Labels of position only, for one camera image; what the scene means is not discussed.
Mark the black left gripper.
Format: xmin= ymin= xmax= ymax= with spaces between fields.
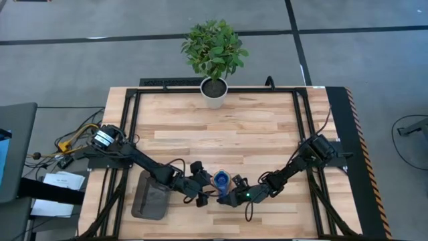
xmin=180 ymin=161 xmax=215 ymax=208

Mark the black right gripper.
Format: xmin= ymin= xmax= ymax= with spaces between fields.
xmin=216 ymin=173 xmax=271 ymax=208

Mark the red plastic measuring cup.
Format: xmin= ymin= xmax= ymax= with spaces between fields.
xmin=211 ymin=169 xmax=233 ymax=189

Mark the small dark blue measuring cup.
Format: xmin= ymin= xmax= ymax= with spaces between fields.
xmin=214 ymin=171 xmax=229 ymax=197

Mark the grey mesh basket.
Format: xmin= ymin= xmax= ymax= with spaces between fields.
xmin=130 ymin=169 xmax=171 ymax=221

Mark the black floor grate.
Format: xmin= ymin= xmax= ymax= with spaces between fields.
xmin=139 ymin=77 xmax=205 ymax=87

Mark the black mat with hazard stripe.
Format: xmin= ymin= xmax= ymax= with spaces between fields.
xmin=326 ymin=86 xmax=394 ymax=240

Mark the white paper sheet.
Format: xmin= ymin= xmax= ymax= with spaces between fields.
xmin=30 ymin=199 xmax=75 ymax=218
xmin=43 ymin=171 xmax=86 ymax=191

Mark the green plant in white pot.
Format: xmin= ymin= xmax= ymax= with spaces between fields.
xmin=180 ymin=19 xmax=250 ymax=110

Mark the small black power box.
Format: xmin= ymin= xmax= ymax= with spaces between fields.
xmin=56 ymin=155 xmax=74 ymax=170

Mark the black bar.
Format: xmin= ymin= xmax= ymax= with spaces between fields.
xmin=18 ymin=177 xmax=85 ymax=206

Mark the grey desk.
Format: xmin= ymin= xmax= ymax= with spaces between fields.
xmin=0 ymin=102 xmax=38 ymax=204

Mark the grey chair base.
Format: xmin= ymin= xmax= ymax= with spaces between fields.
xmin=397 ymin=116 xmax=428 ymax=143

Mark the blue panel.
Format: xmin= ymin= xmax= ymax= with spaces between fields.
xmin=0 ymin=129 xmax=13 ymax=187

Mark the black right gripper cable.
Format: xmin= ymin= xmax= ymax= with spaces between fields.
xmin=244 ymin=200 xmax=255 ymax=223

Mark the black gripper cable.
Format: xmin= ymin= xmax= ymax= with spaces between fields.
xmin=244 ymin=200 xmax=255 ymax=223
xmin=166 ymin=157 xmax=187 ymax=172

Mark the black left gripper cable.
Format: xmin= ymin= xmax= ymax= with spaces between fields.
xmin=166 ymin=157 xmax=187 ymax=172

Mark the black clamp handle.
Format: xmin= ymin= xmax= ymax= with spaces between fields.
xmin=263 ymin=76 xmax=277 ymax=91

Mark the yellow cable with connector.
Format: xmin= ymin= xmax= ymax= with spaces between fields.
xmin=58 ymin=123 xmax=100 ymax=154

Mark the black cable bundle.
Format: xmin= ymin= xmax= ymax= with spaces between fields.
xmin=25 ymin=106 xmax=105 ymax=169

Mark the black floor cable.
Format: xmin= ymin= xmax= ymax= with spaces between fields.
xmin=391 ymin=114 xmax=428 ymax=171

